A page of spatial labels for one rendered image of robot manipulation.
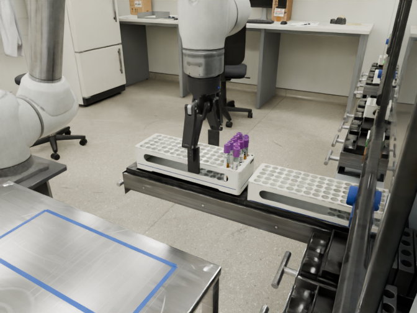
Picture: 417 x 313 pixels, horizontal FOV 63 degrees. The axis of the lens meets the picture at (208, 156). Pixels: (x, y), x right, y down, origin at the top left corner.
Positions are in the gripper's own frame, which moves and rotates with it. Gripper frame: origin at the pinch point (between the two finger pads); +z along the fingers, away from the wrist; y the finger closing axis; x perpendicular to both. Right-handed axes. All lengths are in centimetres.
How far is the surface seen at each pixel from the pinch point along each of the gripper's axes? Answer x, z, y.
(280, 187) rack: 20.7, 2.0, 2.9
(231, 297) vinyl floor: -4, 88, -33
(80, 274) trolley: -3.1, 5.7, 39.2
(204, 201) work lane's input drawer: 3.5, 8.7, 6.7
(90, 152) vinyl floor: -170, 88, -116
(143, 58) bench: -274, 55, -334
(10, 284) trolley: -11.7, 5.7, 46.1
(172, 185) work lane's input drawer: -5.7, 7.2, 6.2
